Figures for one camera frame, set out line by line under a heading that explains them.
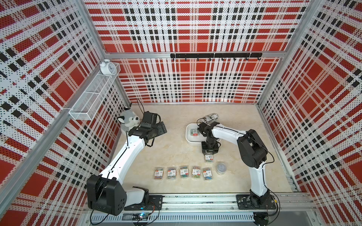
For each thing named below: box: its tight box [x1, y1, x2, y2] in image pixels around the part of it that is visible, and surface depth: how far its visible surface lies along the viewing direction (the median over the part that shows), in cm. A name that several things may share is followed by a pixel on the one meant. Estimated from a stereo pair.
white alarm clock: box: [99, 58, 117, 76], surface depth 82 cm
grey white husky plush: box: [116, 109, 140, 134], surface depth 90 cm
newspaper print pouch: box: [200, 113, 219, 123], surface depth 110 cm
